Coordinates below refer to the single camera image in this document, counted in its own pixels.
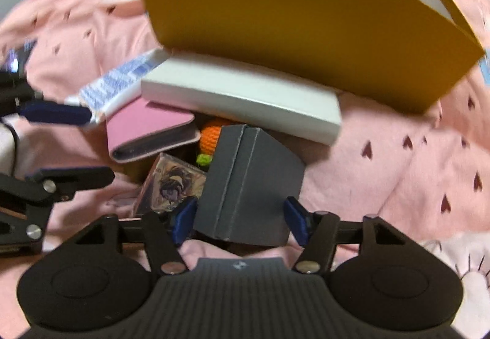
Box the orange crochet fruit toy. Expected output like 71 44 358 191
196 118 233 169

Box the grey cardboard box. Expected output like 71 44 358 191
194 125 306 247

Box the white flat box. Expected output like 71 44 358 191
141 51 342 145

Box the pink card wallet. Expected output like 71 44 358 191
106 98 201 163

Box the blue white barcode packet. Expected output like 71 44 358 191
66 48 170 127

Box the pink heart pattern bedspread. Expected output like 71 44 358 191
1 0 489 338

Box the yellow storage box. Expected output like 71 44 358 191
144 0 484 114

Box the black cable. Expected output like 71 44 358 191
0 120 21 177

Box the anime picture card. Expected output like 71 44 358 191
132 153 206 217

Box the smartphone with lit screen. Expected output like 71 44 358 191
1 39 37 76

